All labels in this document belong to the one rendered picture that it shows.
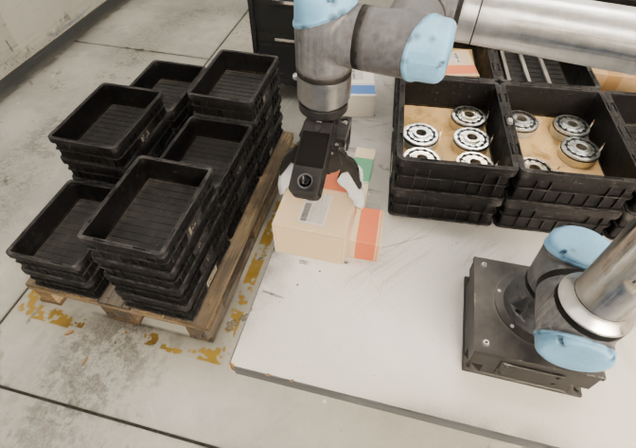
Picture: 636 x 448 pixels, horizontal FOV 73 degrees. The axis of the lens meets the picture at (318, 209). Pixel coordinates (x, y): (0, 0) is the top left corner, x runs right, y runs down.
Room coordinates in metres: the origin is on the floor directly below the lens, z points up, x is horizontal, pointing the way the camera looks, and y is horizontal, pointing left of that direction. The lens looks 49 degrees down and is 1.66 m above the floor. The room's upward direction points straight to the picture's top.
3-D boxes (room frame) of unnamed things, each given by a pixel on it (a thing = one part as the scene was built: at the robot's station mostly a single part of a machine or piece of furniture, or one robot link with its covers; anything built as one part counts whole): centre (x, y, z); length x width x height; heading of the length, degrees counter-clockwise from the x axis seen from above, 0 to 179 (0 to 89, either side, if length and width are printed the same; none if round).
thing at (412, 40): (0.50, -0.11, 1.40); 0.11 x 0.11 x 0.08; 69
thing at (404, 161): (0.98, -0.38, 0.92); 0.40 x 0.30 x 0.02; 172
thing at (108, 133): (1.46, 0.86, 0.37); 0.40 x 0.30 x 0.45; 166
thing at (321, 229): (0.50, 0.00, 1.09); 0.16 x 0.12 x 0.07; 166
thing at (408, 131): (0.99, -0.30, 0.86); 0.10 x 0.10 x 0.01
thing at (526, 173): (0.94, -0.67, 0.92); 0.40 x 0.30 x 0.02; 172
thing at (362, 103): (1.39, -0.15, 0.75); 0.20 x 0.12 x 0.09; 179
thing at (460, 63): (1.31, -0.46, 0.87); 0.16 x 0.12 x 0.07; 1
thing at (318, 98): (0.52, -0.01, 1.32); 0.08 x 0.08 x 0.05
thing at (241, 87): (1.75, 0.38, 0.37); 0.40 x 0.30 x 0.45; 166
